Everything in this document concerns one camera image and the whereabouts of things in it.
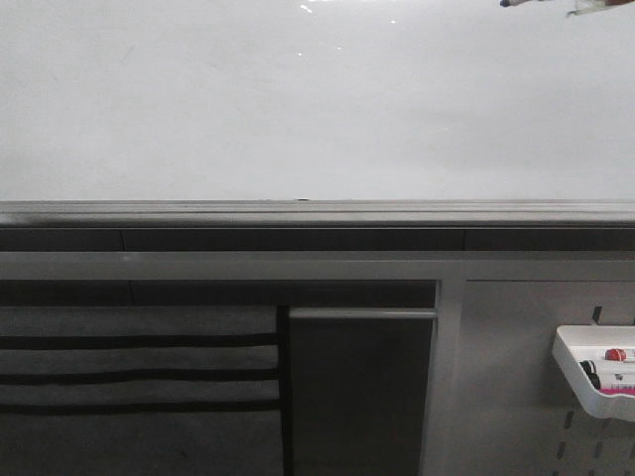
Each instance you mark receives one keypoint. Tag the white dry-erase marker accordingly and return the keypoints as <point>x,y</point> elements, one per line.
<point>579,7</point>

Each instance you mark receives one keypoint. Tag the white whiteboard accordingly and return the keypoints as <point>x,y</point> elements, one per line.
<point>232,100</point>

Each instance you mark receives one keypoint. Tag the dark grey panel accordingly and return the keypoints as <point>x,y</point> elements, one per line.
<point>359,392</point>

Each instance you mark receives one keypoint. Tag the grey pegboard panel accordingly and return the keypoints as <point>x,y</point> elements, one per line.
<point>509,409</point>

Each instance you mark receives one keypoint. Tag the grey fabric pocket organizer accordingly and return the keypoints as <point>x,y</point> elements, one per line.
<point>141,390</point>

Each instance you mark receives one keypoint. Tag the red capped marker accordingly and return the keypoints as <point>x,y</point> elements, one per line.
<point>620,355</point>

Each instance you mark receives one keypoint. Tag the pink eraser in tray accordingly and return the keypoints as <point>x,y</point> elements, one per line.
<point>629,391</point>

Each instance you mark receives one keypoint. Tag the white plastic tray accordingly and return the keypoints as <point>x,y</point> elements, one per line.
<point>576,343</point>

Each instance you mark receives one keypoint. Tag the grey whiteboard tray rail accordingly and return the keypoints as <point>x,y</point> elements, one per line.
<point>304,213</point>

